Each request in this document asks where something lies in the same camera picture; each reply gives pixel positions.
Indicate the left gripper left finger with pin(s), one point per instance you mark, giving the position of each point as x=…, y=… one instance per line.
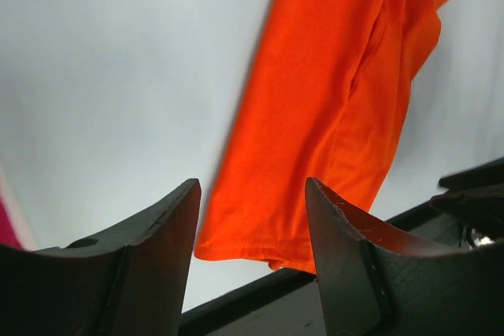
x=129, y=279

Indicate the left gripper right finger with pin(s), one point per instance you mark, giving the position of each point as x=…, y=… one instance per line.
x=376, y=279

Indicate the orange t-shirt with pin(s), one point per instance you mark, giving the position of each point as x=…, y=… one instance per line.
x=326, y=97

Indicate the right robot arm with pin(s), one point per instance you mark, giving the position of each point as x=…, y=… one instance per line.
x=474, y=197

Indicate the folded magenta t-shirt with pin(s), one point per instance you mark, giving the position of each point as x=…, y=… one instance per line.
x=8, y=235

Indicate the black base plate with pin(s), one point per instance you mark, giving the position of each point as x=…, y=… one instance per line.
x=288, y=302

